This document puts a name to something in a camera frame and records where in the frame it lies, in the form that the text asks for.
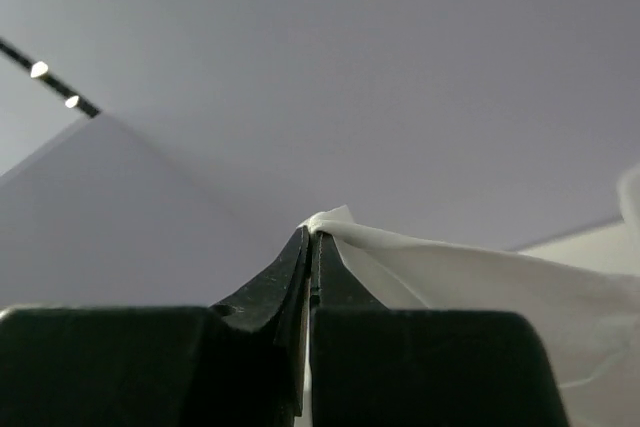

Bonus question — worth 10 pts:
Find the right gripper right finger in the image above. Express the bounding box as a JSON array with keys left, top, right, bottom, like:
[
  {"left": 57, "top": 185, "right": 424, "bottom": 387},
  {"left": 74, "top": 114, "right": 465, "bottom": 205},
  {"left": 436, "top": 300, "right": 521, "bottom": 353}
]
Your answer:
[{"left": 309, "top": 233, "right": 568, "bottom": 427}]

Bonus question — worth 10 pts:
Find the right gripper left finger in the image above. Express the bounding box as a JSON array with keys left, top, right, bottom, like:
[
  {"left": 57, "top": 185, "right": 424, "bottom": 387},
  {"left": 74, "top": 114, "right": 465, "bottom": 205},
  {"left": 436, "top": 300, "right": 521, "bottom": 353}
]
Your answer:
[{"left": 1, "top": 228, "right": 310, "bottom": 426}]

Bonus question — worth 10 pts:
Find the white t shirt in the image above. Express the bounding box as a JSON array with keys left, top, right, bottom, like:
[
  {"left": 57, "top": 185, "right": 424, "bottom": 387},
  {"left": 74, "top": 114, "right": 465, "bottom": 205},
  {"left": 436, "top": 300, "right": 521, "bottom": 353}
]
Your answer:
[{"left": 297, "top": 161, "right": 640, "bottom": 427}]

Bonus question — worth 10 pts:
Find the ceiling light track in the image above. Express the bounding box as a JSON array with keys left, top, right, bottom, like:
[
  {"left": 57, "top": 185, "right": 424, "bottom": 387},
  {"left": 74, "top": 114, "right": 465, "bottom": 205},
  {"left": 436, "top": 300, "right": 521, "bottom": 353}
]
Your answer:
[{"left": 1, "top": 38, "right": 102, "bottom": 119}]

